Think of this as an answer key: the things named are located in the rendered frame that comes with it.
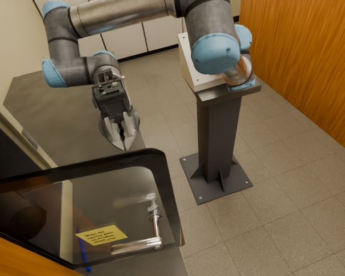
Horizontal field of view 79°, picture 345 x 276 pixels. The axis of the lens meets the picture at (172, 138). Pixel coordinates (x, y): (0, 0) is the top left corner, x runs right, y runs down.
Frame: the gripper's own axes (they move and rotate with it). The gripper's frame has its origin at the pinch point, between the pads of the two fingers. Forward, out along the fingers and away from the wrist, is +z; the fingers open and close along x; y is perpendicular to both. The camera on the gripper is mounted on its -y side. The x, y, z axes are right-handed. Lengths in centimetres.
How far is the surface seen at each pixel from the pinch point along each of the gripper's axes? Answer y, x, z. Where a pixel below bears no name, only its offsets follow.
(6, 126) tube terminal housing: -2.3, -28.7, -22.5
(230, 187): -127, 58, -43
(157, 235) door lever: -7.5, 1.0, 15.6
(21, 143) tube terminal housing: -8.4, -28.7, -21.9
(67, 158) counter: -34, -28, -37
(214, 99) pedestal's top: -35, 43, -46
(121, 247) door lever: -7.3, -5.4, 15.4
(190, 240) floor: -128, 14, -17
